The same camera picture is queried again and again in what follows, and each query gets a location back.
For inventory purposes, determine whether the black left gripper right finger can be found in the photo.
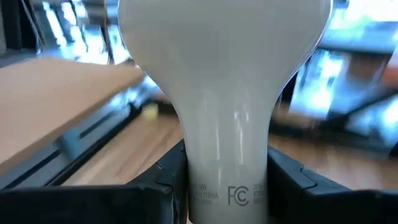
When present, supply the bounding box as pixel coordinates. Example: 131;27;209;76
266;145;398;224

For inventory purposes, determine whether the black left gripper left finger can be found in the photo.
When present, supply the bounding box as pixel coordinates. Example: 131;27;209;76
0;139;189;224

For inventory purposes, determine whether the white floodlight bulb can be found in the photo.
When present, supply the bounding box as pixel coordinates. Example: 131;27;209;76
117;0;333;224

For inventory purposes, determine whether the small cup of yellow liquid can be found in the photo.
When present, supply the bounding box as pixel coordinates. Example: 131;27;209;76
141;103;160;121

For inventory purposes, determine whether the light wood desk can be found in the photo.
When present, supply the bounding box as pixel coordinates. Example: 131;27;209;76
0;57;146;175

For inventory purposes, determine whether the black table frame rail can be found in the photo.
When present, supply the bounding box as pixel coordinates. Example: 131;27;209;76
51;104;144;187

